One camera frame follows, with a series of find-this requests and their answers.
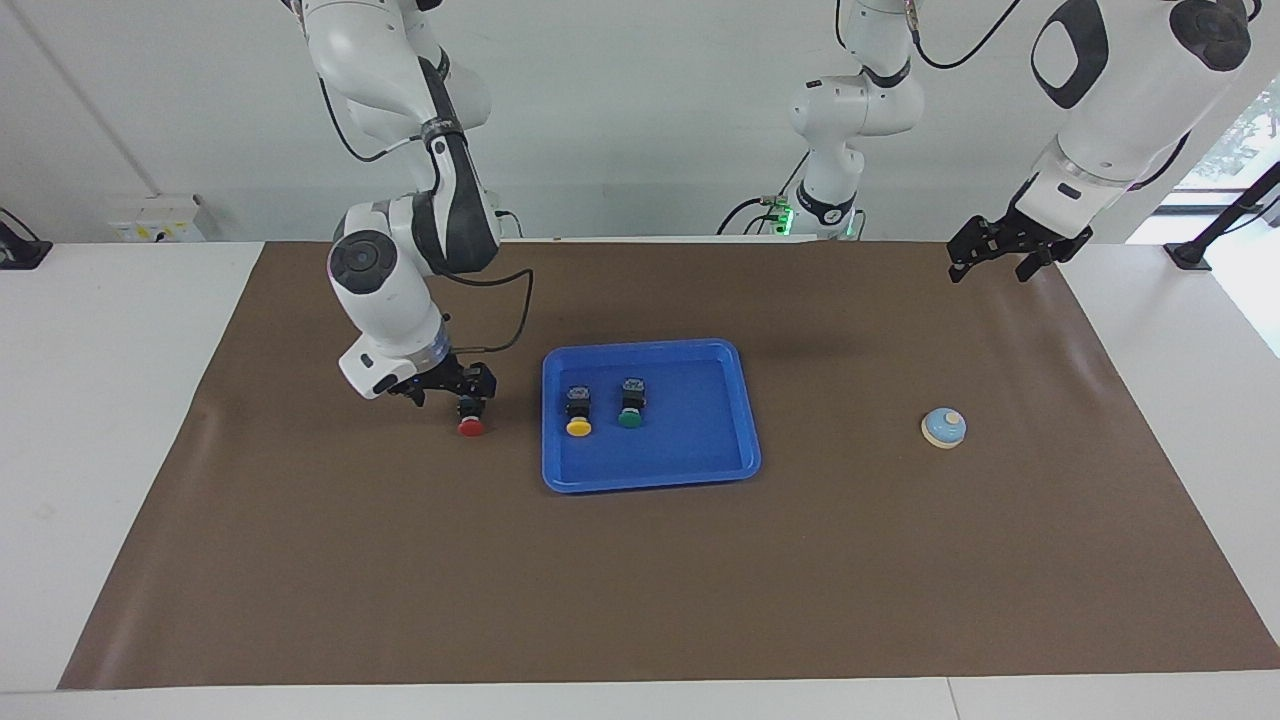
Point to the yellow push button switch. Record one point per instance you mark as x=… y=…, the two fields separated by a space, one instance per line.
x=579 y=427

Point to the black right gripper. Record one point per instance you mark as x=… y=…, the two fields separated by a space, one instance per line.
x=435 y=380

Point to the green push button switch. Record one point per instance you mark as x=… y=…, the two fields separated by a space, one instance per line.
x=630 y=419

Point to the red push button switch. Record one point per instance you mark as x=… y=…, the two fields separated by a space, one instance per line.
x=471 y=427

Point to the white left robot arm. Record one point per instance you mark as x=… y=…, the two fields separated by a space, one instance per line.
x=1120 y=100

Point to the blue plastic tray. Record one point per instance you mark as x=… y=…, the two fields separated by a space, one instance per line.
x=690 y=450

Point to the light blue service bell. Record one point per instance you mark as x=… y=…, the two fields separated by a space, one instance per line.
x=943 y=428

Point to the glass window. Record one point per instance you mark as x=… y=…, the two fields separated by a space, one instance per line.
x=1250 y=130

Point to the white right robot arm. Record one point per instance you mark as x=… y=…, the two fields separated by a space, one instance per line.
x=385 y=300

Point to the small black stand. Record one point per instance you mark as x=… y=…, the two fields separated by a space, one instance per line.
x=25 y=252

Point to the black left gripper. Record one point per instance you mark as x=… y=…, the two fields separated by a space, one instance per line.
x=1015 y=235

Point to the brown table mat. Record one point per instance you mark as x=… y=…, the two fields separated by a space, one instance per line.
x=640 y=580

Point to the black angled stand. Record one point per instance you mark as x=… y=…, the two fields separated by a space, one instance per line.
x=1190 y=252

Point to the white wall outlet box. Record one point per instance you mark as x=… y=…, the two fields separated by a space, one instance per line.
x=155 y=218

